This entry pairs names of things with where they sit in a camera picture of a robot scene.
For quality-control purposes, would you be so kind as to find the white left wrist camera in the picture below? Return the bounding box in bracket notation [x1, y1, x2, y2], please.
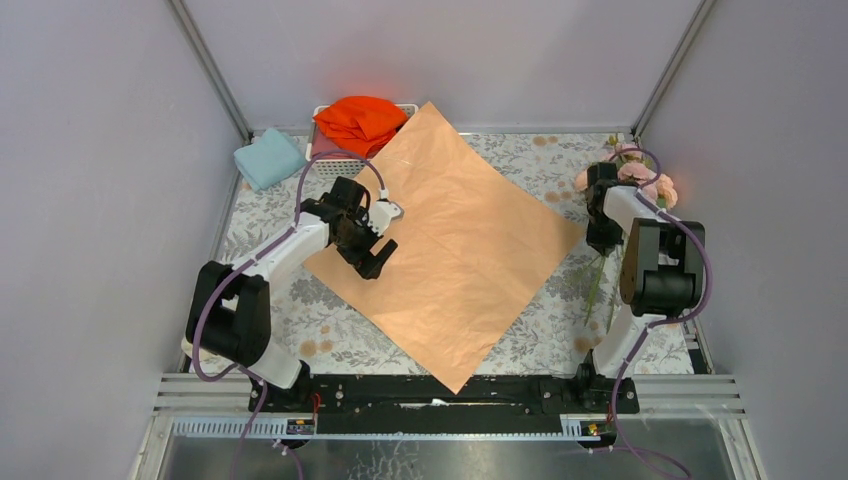
[366, 199, 404, 237]

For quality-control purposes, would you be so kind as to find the light blue folded towel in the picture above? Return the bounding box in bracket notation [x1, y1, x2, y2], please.
[234, 128, 306, 192]

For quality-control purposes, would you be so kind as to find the green and orange wrapping paper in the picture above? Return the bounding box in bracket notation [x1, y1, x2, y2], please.
[305, 104, 584, 393]

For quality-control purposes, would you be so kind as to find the orange cloth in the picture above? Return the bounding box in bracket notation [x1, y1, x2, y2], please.
[313, 96, 408, 157]

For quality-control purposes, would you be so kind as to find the floral patterned table mat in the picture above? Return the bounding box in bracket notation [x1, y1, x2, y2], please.
[218, 133, 621, 375]

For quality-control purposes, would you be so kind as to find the pink fake flower stem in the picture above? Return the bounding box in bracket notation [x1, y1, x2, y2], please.
[604, 162, 657, 317]
[574, 170, 589, 192]
[602, 135, 644, 164]
[618, 174, 679, 324]

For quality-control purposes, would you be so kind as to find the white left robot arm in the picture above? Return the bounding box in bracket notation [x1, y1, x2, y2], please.
[185, 177, 404, 389]

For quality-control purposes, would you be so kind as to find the pink cloth in basket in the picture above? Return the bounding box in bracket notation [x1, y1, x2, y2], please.
[308, 127, 353, 160]

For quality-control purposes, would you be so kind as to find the cream ribbon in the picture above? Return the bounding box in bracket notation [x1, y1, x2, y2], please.
[180, 337, 208, 362]

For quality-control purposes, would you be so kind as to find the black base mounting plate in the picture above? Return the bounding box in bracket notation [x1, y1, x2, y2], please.
[248, 374, 640, 435]

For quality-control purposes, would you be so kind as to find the white plastic basket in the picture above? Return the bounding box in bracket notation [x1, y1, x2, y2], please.
[305, 103, 421, 179]

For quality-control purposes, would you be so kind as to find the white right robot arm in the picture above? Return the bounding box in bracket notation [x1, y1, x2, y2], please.
[585, 162, 705, 377]

